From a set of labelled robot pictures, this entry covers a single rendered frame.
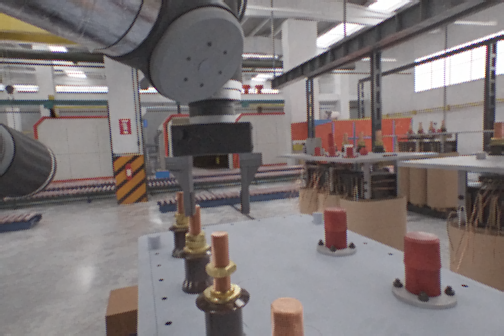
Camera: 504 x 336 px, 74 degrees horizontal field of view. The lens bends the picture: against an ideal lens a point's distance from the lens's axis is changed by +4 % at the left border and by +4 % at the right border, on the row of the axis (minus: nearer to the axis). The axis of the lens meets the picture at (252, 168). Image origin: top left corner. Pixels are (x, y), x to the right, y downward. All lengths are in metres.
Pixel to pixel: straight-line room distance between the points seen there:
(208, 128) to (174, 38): 0.25
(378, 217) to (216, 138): 2.65
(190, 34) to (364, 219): 2.83
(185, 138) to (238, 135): 0.08
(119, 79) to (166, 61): 10.67
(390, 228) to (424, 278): 2.39
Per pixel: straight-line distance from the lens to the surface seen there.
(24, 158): 0.85
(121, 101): 10.88
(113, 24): 0.29
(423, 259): 0.81
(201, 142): 0.53
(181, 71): 0.33
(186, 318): 0.77
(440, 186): 7.46
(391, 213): 3.18
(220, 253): 0.57
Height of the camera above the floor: 1.72
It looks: 5 degrees down
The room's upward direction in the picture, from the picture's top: 3 degrees counter-clockwise
